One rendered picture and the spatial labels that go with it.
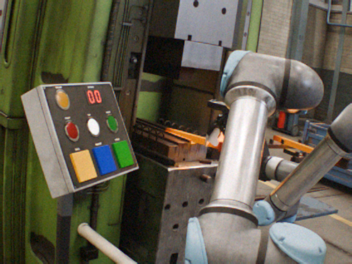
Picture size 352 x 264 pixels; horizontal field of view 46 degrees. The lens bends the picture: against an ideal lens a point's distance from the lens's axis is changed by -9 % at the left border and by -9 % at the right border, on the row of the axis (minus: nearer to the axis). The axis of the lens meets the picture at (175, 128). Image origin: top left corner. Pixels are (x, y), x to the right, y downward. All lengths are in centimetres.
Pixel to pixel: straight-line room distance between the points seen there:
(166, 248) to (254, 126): 92
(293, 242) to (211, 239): 14
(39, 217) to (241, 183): 135
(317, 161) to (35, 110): 75
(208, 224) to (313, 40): 1018
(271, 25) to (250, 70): 890
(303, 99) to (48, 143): 62
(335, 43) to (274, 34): 183
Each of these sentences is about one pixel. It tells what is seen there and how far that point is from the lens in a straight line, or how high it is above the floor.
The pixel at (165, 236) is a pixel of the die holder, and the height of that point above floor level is 64.
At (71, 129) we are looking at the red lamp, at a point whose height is 109.
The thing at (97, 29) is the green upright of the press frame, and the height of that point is 136.
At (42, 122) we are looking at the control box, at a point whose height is 111.
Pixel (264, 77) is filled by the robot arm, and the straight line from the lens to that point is 97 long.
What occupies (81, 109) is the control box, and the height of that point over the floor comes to 113.
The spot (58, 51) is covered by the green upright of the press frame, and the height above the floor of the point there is 126.
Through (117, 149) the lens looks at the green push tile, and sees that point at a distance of 129.
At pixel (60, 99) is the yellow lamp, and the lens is 116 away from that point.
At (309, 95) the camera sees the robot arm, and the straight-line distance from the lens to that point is 101.
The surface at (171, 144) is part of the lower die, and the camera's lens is 167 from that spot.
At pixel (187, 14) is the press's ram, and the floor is 146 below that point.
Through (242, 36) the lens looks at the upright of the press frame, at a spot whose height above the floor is 144.
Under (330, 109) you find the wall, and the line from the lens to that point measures 1088.
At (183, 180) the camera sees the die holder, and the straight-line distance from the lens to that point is 165.
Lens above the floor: 133
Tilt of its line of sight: 10 degrees down
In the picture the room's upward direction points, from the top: 9 degrees clockwise
